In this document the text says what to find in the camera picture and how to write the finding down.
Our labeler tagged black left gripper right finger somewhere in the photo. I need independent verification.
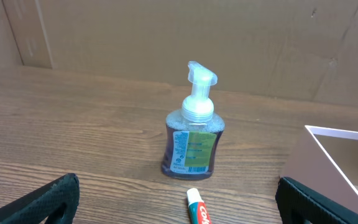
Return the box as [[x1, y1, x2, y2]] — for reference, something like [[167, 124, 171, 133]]
[[275, 177, 358, 224]]

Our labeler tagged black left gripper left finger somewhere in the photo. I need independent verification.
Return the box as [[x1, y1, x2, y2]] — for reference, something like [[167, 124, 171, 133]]
[[0, 173, 80, 224]]

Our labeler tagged red green toothpaste tube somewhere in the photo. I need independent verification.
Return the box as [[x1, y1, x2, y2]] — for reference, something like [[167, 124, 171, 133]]
[[186, 188, 212, 224]]

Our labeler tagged white cardboard box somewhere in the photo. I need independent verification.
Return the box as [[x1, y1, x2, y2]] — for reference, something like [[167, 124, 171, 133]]
[[280, 125, 358, 214]]

